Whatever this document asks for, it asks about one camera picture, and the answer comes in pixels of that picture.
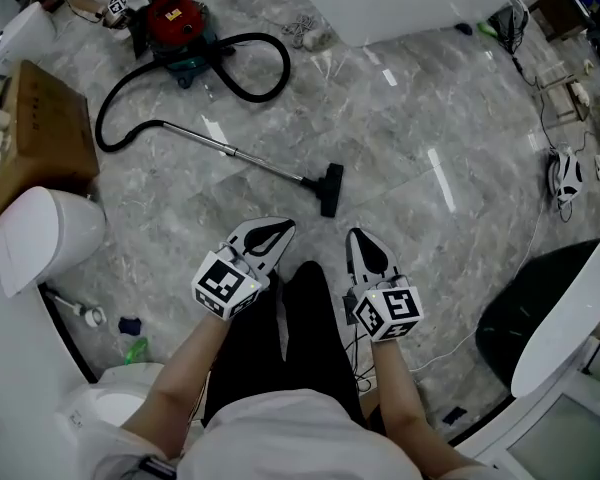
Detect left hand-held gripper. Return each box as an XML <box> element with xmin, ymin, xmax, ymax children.
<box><xmin>191</xmin><ymin>216</ymin><xmax>298</xmax><ymax>322</ymax></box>

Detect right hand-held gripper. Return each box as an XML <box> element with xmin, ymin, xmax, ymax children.
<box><xmin>344</xmin><ymin>227</ymin><xmax>426</xmax><ymax>344</ymax></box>

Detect black floor nozzle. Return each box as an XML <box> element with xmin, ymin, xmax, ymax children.
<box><xmin>301</xmin><ymin>162</ymin><xmax>345</xmax><ymax>219</ymax></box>

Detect metal vacuum cleaner wand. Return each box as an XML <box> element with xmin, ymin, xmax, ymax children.
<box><xmin>160</xmin><ymin>120</ymin><xmax>307</xmax><ymax>185</ymax></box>

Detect person's right forearm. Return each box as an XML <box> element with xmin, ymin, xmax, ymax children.
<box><xmin>369</xmin><ymin>336</ymin><xmax>464</xmax><ymax>474</ymax></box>

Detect person's left forearm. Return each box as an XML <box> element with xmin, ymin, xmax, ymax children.
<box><xmin>121</xmin><ymin>311</ymin><xmax>232</xmax><ymax>460</ymax></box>

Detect white and black floor device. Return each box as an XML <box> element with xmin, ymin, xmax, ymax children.
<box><xmin>546</xmin><ymin>146</ymin><xmax>585</xmax><ymax>215</ymax></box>

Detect red vacuum cleaner canister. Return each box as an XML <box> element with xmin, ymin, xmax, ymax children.
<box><xmin>138</xmin><ymin>0</ymin><xmax>222</xmax><ymax>90</ymax></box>

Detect person's black trousers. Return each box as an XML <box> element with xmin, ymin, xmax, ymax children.
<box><xmin>201</xmin><ymin>260</ymin><xmax>367</xmax><ymax>430</ymax></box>

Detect dark blue cloth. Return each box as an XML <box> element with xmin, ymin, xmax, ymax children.
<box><xmin>117</xmin><ymin>315</ymin><xmax>144</xmax><ymax>337</ymax></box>

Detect green plastic object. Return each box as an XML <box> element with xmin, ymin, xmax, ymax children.
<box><xmin>123</xmin><ymin>336</ymin><xmax>150</xmax><ymax>366</ymax></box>

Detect white hand shower head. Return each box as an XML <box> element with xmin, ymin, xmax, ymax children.
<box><xmin>53</xmin><ymin>294</ymin><xmax>108</xmax><ymax>329</ymax></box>

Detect person's white shirt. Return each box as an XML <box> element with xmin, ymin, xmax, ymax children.
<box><xmin>77</xmin><ymin>387</ymin><xmax>504</xmax><ymax>480</ymax></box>

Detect white open toilet bowl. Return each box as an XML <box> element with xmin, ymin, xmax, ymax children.
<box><xmin>53</xmin><ymin>361</ymin><xmax>167</xmax><ymax>450</ymax></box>

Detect white toilet with closed lid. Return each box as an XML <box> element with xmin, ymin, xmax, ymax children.
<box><xmin>0</xmin><ymin>185</ymin><xmax>107</xmax><ymax>300</ymax></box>

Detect brown cardboard box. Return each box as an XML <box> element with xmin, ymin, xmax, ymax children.
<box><xmin>0</xmin><ymin>59</ymin><xmax>101</xmax><ymax>235</ymax></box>

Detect wooden stool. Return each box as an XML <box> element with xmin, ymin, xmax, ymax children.
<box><xmin>533</xmin><ymin>61</ymin><xmax>592</xmax><ymax>130</ymax></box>

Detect large white bathtub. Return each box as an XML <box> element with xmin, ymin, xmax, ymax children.
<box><xmin>288</xmin><ymin>0</ymin><xmax>523</xmax><ymax>49</ymax></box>

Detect white glass-front cabinet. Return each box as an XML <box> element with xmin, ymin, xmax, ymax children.
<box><xmin>453</xmin><ymin>367</ymin><xmax>600</xmax><ymax>480</ymax></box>

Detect white rounded appliance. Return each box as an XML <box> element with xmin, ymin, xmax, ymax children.
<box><xmin>0</xmin><ymin>1</ymin><xmax>58</xmax><ymax>78</ymax></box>

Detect black vacuum hose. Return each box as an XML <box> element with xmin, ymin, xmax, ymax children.
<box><xmin>94</xmin><ymin>32</ymin><xmax>292</xmax><ymax>155</ymax></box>

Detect grey coiled cable bundle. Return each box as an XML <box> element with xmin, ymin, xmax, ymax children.
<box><xmin>281</xmin><ymin>14</ymin><xmax>317</xmax><ymax>50</ymax></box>

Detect black wire fan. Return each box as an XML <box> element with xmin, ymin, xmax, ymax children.
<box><xmin>487</xmin><ymin>0</ymin><xmax>531</xmax><ymax>54</ymax></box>

